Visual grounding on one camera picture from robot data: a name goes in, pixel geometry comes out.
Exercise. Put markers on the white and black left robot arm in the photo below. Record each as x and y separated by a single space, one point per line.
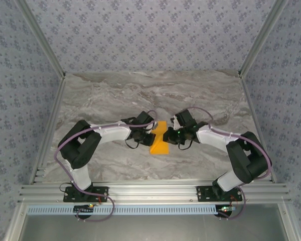
84 177

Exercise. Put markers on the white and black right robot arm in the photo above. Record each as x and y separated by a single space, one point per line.
228 182

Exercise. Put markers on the grey metal sheet panel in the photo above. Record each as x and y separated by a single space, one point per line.
153 229

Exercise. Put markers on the right controller board with LED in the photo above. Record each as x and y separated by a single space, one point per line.
225 209

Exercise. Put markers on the controller board with led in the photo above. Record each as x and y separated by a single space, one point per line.
225 209
84 209

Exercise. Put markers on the left controller board with LED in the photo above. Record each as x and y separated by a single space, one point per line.
84 209

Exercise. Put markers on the aluminium mounting rail beam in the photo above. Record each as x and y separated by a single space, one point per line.
153 192

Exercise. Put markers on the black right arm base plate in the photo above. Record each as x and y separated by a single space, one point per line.
205 194

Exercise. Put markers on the aluminium table side rail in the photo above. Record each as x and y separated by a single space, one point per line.
257 120
49 130

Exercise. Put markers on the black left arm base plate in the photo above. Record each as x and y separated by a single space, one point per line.
72 195

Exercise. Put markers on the aluminium frame post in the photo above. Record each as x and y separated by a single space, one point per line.
40 37
263 37

